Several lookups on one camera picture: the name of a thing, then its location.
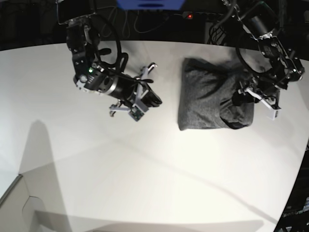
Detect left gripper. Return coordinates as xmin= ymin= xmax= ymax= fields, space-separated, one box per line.
xmin=232 ymin=81 xmax=280 ymax=109

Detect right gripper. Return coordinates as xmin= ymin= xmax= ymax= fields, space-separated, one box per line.
xmin=110 ymin=62 xmax=162 ymax=117

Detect grey t-shirt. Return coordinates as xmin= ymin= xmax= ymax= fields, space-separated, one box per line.
xmin=177 ymin=57 xmax=281 ymax=131

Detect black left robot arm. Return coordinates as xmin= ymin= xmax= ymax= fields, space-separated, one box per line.
xmin=179 ymin=0 xmax=305 ymax=115

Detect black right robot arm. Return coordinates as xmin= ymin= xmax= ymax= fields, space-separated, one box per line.
xmin=56 ymin=0 xmax=162 ymax=121

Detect white power strip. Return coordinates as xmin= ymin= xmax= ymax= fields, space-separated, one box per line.
xmin=181 ymin=12 xmax=223 ymax=22

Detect blue box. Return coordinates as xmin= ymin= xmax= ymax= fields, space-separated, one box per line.
xmin=116 ymin=0 xmax=185 ymax=10

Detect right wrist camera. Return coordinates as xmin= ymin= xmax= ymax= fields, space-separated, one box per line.
xmin=128 ymin=104 xmax=149 ymax=122

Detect grey looped cables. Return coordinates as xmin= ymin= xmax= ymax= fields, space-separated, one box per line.
xmin=101 ymin=6 xmax=169 ymax=38

